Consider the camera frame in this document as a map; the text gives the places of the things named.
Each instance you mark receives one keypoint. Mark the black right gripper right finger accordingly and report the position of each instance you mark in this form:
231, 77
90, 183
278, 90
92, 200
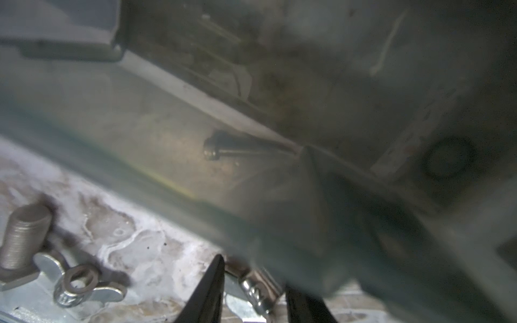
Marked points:
303, 308

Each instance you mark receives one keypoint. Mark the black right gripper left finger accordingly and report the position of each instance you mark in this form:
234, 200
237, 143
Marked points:
205, 304

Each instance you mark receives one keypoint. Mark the silver wing nut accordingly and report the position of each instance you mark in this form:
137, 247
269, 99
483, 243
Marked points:
75, 285
251, 292

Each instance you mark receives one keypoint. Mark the thin silver pin screw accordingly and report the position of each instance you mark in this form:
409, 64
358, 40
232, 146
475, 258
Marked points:
225, 144

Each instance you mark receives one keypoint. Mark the clear plastic organizer box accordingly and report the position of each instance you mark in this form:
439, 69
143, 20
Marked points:
403, 115

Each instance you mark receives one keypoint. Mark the large hex bolt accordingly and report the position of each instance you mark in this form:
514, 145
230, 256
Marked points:
24, 236

